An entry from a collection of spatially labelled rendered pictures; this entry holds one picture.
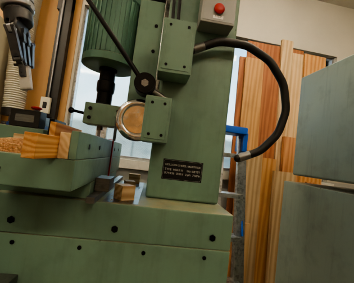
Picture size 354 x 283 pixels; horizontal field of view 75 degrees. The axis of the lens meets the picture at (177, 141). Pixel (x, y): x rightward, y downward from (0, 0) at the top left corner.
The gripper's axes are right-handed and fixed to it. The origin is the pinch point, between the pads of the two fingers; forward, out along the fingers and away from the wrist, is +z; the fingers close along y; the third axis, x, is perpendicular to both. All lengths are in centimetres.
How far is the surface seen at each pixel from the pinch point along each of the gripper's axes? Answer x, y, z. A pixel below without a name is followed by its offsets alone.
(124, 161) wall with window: -10, 129, 31
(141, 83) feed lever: -33.7, -8.9, 7.7
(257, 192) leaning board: -113, 109, 70
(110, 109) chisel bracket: -22.7, 4.1, 11.1
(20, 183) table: -9.8, -26.7, 29.3
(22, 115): 0.2, -3.7, 11.9
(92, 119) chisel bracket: -16.7, 4.2, 13.9
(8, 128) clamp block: 4.1, -3.6, 14.9
